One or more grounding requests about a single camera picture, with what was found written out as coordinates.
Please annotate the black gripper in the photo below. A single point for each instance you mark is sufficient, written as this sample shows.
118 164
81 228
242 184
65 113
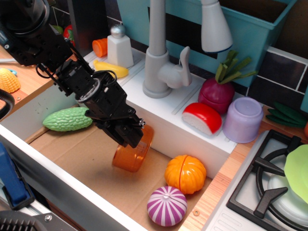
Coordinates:
107 102

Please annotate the orange transparent plastic pot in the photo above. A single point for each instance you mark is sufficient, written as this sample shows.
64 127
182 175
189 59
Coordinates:
131 159

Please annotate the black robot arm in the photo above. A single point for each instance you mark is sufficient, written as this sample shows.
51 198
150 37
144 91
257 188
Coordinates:
26 34

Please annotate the cardboard sheet in sink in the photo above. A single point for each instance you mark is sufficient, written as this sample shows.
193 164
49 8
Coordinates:
87 155

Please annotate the green toy bitter gourd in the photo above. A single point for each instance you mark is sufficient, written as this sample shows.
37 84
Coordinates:
69 119

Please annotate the yellow toy banana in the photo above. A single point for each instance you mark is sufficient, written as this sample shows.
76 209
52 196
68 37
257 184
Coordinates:
118 71

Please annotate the orange toy pumpkin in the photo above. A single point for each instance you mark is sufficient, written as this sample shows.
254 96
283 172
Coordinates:
185 173

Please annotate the white salt shaker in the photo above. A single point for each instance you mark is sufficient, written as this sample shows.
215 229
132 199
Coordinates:
119 47

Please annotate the red white toy cheese wedge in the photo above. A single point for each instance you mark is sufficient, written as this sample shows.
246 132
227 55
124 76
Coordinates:
202 117

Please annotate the purple white toy onion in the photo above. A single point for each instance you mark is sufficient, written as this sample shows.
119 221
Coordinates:
167 206

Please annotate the orange toy carrot piece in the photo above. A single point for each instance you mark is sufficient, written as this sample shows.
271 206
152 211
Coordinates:
99 47

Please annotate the dark red toy radish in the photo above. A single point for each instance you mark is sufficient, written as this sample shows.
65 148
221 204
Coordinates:
218 91

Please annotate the red toy tomato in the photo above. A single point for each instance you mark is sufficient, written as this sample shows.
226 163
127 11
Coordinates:
68 33

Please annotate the blue clamp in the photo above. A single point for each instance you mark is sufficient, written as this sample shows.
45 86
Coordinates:
16 189

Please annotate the lilac plastic cup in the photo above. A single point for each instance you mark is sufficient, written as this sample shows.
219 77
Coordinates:
243 120

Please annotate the yellow toy corn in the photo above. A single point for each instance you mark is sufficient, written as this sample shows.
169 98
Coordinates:
8 81

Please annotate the white pasta spoon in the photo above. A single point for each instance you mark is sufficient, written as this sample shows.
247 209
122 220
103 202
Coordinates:
7 60

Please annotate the black stove grate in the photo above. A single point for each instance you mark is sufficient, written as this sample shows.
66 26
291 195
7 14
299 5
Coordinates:
262 195

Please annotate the dark green felt leaves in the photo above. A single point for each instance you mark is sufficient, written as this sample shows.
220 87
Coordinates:
284 115

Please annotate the teal plastic bin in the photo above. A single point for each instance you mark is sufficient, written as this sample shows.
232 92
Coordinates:
200 32

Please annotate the light green plastic lid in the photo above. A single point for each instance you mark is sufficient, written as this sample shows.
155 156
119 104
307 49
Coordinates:
296 171

